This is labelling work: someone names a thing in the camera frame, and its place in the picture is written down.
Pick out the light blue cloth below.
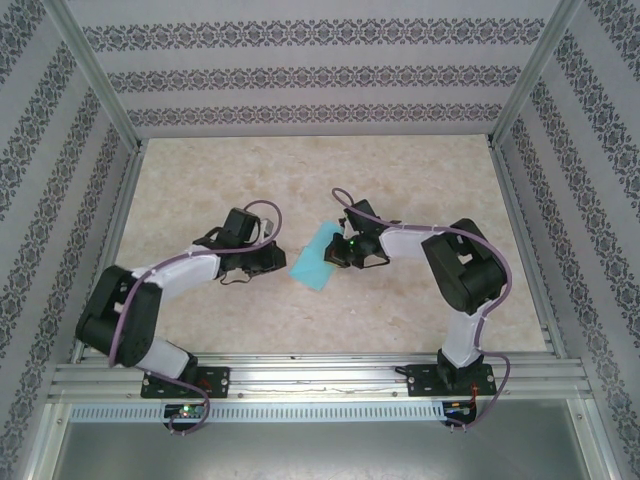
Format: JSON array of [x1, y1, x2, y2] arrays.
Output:
[[288, 219, 347, 292]]

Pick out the grey metal bottom panel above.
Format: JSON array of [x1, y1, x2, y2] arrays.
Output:
[[37, 399, 614, 480]]

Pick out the aluminium mounting rail beam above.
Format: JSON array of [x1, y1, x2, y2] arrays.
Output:
[[47, 351, 596, 402]]

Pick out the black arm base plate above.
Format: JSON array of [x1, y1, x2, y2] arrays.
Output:
[[141, 366, 232, 401], [405, 363, 496, 400]]

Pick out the aluminium side rail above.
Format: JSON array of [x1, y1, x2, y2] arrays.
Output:
[[69, 139, 147, 364], [487, 139, 571, 361]]

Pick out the slotted grey cable tray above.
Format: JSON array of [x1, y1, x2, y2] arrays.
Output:
[[69, 403, 447, 424]]

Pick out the aluminium corner post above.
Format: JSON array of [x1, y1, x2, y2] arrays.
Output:
[[42, 0, 146, 151], [485, 0, 587, 149]]

